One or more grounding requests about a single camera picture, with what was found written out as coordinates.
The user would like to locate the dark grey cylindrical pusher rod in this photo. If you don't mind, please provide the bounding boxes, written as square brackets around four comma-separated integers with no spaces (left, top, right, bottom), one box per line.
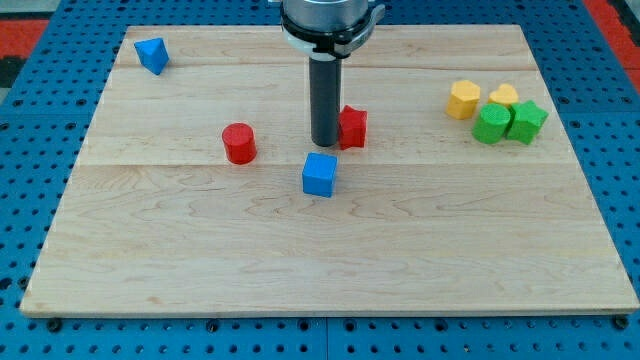
[308,59,342,147]

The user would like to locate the red star block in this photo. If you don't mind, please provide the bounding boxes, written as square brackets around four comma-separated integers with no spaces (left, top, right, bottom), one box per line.
[339,105,368,150]

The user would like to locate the light wooden board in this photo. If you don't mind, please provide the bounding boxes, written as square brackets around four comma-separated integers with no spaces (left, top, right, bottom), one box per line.
[21,25,639,318]

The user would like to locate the green star block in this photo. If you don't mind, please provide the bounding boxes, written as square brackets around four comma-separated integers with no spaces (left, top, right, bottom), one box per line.
[506,100,549,145]

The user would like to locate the blue cube block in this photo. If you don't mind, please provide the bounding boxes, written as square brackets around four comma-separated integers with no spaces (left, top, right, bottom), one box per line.
[302,152,338,198]

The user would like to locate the red cylinder block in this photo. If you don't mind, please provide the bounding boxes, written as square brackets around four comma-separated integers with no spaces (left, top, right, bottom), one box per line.
[222,123,257,165]

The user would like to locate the yellow pentagon block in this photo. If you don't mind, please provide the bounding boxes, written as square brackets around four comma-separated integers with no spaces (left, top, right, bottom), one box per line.
[445,80,481,120]

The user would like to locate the green cylinder block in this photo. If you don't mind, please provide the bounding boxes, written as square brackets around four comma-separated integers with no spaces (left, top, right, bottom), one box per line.
[472,103,511,144]

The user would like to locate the blue triangular prism block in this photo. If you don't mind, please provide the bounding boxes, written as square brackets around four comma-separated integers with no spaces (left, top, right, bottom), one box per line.
[134,38,169,75]

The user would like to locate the yellow heart block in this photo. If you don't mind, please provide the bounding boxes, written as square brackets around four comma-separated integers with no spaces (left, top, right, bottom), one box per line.
[488,83,519,108]

